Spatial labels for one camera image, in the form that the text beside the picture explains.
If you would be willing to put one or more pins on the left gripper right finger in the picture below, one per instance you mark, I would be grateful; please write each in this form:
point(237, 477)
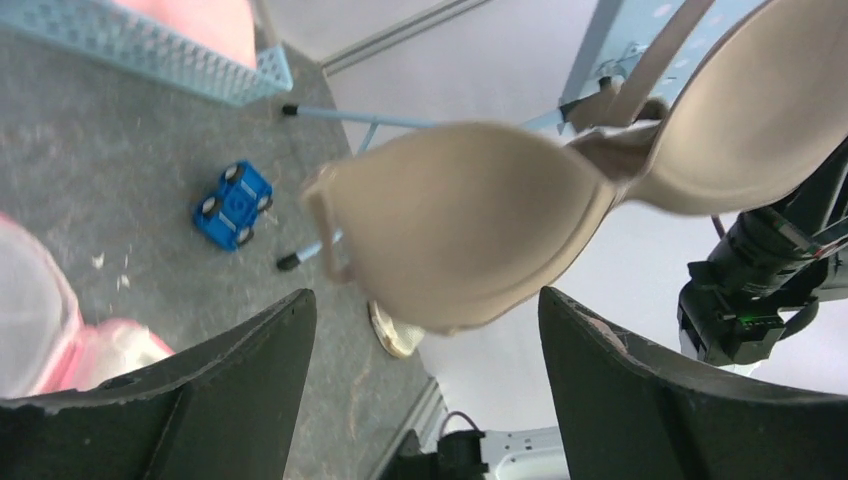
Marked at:
point(629, 408)

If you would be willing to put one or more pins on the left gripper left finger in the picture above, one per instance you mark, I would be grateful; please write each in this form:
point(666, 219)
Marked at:
point(223, 409)

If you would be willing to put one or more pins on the white mesh laundry bag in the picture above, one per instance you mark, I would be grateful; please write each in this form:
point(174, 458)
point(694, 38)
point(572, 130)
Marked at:
point(45, 344)

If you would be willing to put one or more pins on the beige padded bra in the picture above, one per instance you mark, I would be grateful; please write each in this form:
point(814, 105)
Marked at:
point(448, 228)

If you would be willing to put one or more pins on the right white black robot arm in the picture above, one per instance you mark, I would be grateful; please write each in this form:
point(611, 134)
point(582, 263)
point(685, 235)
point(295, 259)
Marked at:
point(766, 278)

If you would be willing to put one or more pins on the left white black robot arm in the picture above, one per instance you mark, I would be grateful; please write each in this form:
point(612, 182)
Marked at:
point(477, 454)

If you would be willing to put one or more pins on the white round tub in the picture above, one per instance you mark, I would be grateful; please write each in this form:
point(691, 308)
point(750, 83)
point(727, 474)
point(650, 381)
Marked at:
point(399, 339)

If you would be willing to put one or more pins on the blue toy car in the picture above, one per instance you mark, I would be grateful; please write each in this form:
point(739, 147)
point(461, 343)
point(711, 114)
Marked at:
point(227, 215)

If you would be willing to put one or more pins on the blue tripod stand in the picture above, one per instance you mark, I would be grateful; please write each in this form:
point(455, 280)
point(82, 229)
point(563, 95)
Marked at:
point(579, 80)

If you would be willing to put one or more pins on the pink cloth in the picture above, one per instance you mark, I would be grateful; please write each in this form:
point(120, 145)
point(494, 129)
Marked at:
point(225, 26)

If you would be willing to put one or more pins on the blue plastic basket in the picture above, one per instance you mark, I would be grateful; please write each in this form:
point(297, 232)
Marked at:
point(107, 32)

